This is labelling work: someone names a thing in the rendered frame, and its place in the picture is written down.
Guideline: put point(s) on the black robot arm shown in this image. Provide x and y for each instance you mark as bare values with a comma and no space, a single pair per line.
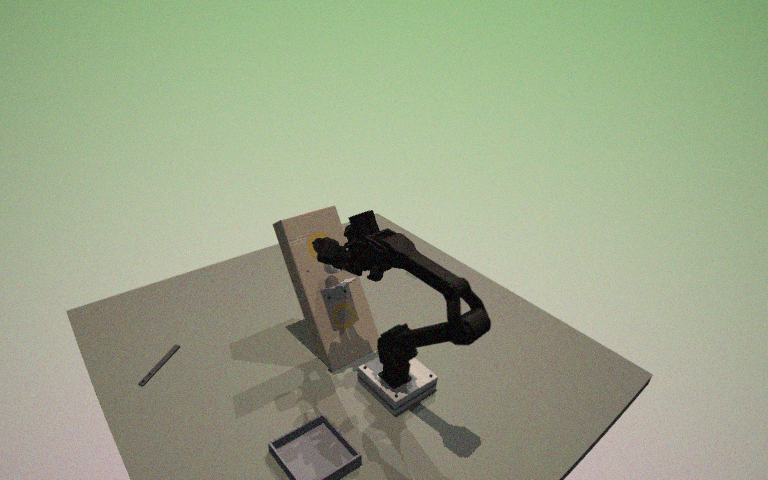
387,249

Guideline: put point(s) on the dark grey flat bar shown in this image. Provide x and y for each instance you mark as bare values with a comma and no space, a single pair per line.
158,366

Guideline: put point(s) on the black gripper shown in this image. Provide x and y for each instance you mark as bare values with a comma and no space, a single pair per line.
331,253

